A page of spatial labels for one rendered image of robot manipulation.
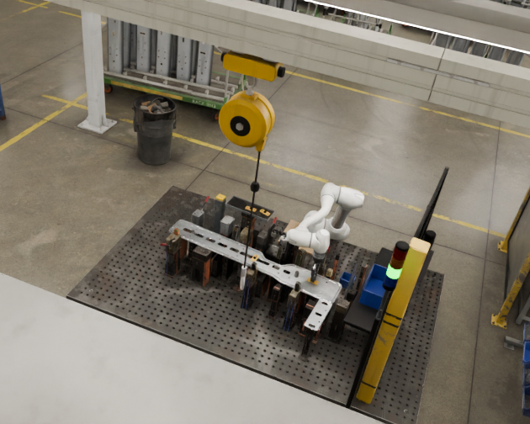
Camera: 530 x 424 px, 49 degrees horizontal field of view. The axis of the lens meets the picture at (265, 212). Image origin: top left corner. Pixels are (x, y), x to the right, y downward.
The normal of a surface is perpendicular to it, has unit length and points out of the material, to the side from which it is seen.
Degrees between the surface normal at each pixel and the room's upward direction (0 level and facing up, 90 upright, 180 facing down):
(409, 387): 0
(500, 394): 0
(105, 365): 0
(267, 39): 90
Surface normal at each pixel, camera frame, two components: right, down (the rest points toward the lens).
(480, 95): -0.36, 0.53
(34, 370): 0.12, -0.79
